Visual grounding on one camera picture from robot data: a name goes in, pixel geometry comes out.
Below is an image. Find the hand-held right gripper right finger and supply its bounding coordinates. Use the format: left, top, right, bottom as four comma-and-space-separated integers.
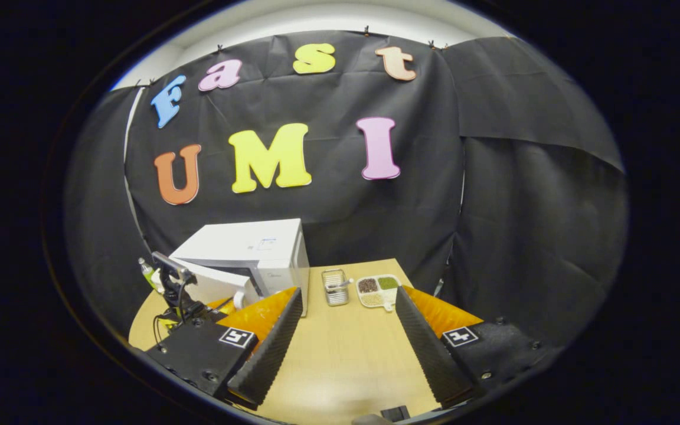
395, 285, 560, 408

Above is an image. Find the divided dish with grains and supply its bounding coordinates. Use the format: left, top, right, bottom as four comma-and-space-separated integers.
356, 274, 403, 312

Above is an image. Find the white microwave oven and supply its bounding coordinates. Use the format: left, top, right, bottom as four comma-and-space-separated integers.
169, 218, 311, 318

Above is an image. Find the black backdrop cloth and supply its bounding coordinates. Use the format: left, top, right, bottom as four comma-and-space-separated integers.
63, 31, 630, 349

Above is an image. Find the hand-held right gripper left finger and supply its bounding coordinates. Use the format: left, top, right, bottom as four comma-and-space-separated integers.
144, 287, 305, 408

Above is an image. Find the metal wire basket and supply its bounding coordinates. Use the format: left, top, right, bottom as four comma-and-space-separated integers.
322, 269, 351, 306

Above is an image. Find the green label drink bottle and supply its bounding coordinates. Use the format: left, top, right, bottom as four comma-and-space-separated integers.
138, 257, 156, 290

